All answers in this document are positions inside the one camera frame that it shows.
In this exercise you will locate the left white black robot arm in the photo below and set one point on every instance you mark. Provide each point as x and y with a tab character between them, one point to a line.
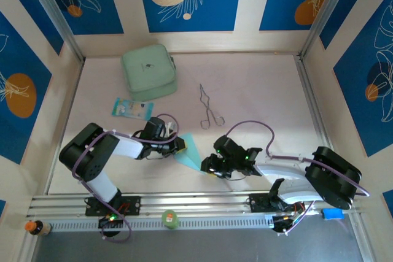
129	149

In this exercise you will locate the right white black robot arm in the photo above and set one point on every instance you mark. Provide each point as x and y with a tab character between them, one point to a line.
282	170

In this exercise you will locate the blue snack packet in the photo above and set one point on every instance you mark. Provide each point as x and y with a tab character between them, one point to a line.
132	109

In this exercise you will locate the metal scissor tongs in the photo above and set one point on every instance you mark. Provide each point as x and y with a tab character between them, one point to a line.
209	109

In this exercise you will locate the mint green zipper case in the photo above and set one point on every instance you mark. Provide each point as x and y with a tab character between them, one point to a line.
147	71

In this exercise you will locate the green bottle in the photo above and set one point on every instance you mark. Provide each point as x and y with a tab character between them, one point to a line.
170	219

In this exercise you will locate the right black connector hub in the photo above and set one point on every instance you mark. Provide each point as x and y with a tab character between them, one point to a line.
282	224

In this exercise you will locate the black connector hub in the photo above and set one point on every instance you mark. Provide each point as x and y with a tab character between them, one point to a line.
282	224
109	225

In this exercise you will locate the left black connector hub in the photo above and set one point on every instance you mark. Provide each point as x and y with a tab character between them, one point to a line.
109	225

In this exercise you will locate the blue rectangular box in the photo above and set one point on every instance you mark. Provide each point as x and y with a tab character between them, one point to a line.
331	214

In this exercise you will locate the brown bottle orange cap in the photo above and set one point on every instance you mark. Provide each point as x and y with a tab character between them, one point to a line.
38	228

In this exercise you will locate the aluminium mounting rail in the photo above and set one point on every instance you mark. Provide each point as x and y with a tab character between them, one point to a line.
199	202

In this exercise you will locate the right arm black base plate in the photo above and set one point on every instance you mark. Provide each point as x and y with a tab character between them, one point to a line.
259	203

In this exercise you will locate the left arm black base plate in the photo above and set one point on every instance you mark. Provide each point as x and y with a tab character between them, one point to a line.
132	205

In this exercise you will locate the aluminium side rail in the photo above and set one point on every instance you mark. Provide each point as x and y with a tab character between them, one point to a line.
310	96

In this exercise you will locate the aluminium frame post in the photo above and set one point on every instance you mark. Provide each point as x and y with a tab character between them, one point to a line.
325	7
52	7

